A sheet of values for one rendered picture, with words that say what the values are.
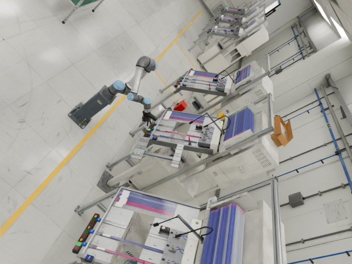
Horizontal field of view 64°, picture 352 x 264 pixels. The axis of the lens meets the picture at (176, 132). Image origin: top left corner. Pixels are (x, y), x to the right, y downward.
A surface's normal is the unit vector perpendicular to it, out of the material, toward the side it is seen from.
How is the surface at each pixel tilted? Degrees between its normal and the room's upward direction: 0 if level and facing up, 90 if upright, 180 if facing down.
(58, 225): 0
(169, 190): 90
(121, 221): 45
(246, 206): 90
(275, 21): 90
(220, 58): 90
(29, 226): 0
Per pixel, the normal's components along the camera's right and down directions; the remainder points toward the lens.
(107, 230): 0.09, -0.82
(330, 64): -0.25, 0.53
